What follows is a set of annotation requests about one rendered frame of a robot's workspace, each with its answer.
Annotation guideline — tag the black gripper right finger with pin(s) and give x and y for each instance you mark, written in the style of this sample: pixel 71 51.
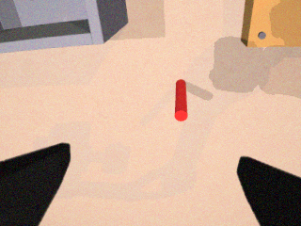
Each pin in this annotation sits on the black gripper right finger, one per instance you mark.
pixel 274 195

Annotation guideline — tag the red peg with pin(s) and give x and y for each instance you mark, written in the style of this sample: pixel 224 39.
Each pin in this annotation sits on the red peg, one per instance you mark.
pixel 180 101

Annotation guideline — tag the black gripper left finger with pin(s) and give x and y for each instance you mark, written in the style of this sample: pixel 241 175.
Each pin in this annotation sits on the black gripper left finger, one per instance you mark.
pixel 29 183

